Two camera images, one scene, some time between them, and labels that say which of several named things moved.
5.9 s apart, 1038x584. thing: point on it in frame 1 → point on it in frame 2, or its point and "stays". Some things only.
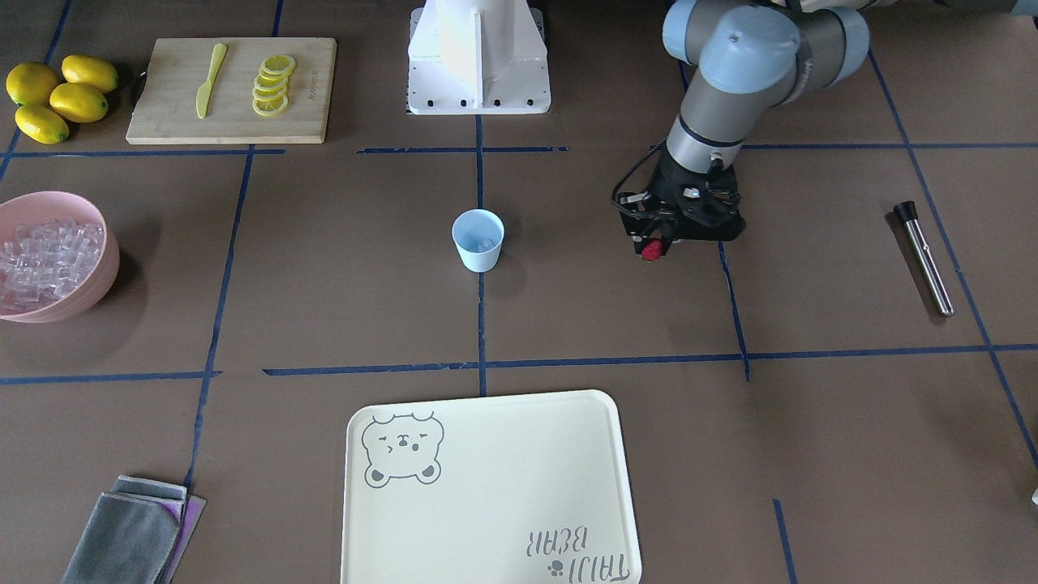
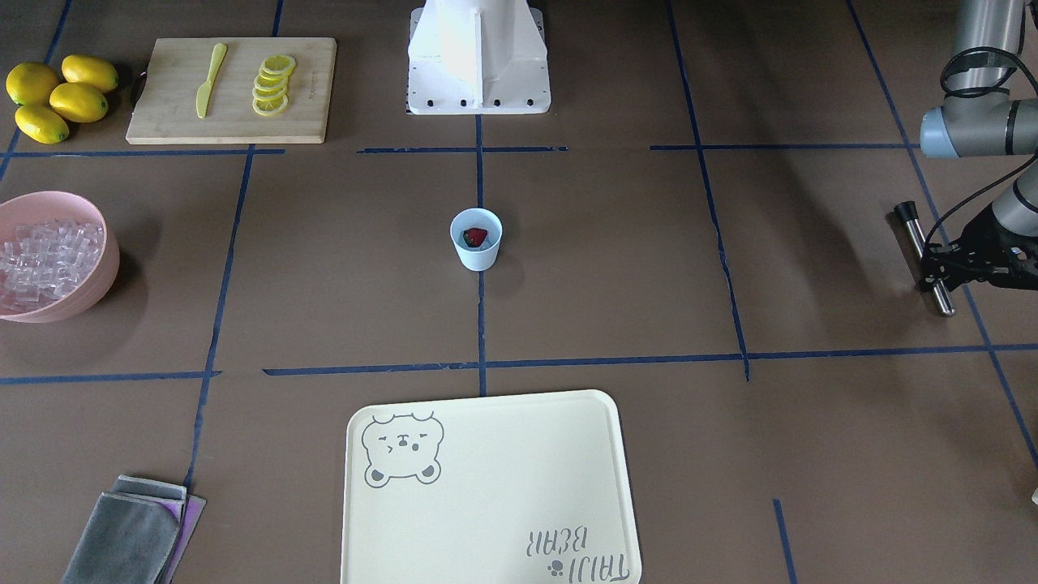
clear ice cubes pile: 46,260 stays
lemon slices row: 270,88 stays
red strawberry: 651,251 → 474,237
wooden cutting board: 217,91 stays
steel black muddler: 906,210 stays
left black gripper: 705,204 → 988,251
